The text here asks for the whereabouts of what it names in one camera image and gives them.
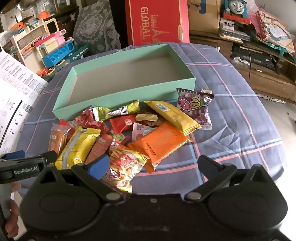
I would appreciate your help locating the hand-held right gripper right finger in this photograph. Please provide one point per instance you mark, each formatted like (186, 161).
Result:
(206, 164)

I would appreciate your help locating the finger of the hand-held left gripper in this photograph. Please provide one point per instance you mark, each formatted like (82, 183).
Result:
(14, 155)
(49, 157)

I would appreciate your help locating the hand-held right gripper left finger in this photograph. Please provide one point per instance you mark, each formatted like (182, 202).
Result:
(99, 166)

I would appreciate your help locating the red checked snack packet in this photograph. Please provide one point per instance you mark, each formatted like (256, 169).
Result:
(99, 147)

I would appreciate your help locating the brown snack bar packet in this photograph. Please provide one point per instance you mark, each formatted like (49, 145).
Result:
(59, 139)

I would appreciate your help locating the yellow red noodle snack packet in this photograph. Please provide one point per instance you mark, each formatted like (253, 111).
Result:
(126, 166)

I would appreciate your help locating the yellow packet with silver stripe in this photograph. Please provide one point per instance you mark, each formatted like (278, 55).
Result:
(78, 146)

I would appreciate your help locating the pink fruit print packet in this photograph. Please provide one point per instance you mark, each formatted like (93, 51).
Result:
(120, 137)

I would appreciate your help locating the small red snack packet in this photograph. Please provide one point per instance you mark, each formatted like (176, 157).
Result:
(121, 124)

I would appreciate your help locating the red patterned foil packet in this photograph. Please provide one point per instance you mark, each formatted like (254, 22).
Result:
(89, 119)

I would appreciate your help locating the orange snack packet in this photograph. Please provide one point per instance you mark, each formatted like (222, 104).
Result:
(159, 141)

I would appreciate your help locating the pink snack packet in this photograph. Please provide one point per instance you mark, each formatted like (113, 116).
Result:
(141, 132)

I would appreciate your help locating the purple grape gummy packet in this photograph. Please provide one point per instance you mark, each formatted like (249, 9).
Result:
(196, 109)

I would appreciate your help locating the long yellow snack packet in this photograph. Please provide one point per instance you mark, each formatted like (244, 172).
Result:
(175, 115)

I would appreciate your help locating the green yellow candy packet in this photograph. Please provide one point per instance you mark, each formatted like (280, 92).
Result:
(118, 110)

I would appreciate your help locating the small gold wafer packet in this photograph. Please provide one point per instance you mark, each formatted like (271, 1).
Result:
(146, 117)

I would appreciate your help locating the small gold candy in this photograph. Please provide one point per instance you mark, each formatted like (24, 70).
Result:
(206, 90)

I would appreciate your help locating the teal cardboard box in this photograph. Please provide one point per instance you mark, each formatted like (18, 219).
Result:
(120, 69)

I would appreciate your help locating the person's left hand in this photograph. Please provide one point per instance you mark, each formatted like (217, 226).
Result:
(12, 217)

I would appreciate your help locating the plaid blanket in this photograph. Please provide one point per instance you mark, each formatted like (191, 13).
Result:
(231, 120)

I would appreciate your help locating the printed instruction sheet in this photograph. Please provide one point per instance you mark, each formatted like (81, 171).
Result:
(16, 88)

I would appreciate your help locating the blue toy tray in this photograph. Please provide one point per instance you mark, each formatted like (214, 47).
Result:
(57, 54)

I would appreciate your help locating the wooden cabinet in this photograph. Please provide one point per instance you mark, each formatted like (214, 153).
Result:
(266, 74)

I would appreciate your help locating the green toy kitchen box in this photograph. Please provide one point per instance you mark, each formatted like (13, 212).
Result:
(79, 53)

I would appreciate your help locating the cream toy kitchen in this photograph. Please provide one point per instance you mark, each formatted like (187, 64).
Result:
(27, 39)

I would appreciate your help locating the black toy track box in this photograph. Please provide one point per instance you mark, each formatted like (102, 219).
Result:
(233, 30)

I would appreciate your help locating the grey lace cushion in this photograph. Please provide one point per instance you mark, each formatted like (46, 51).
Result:
(97, 25)

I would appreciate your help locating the brown cardboard box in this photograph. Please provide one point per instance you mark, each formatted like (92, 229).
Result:
(203, 16)

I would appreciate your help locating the pile of toy boxes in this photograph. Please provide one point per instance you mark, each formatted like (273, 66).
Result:
(275, 30)

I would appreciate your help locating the red gift box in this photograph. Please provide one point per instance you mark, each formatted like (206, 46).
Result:
(157, 20)

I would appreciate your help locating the blue train toy box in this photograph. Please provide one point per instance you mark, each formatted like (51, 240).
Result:
(235, 9)

